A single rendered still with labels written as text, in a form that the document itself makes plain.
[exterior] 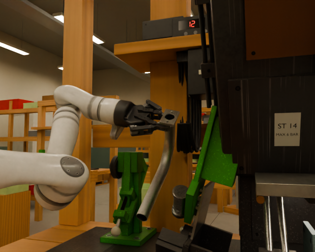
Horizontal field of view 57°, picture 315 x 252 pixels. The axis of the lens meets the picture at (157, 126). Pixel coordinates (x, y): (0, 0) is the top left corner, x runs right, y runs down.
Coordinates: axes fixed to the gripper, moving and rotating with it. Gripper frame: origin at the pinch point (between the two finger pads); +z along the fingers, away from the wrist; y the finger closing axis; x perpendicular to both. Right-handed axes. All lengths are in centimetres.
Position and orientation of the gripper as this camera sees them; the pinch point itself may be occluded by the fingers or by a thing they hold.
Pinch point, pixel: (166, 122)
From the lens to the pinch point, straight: 79.2
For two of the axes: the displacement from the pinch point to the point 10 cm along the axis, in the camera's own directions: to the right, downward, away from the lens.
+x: 0.5, 7.2, 6.9
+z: 9.4, 1.9, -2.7
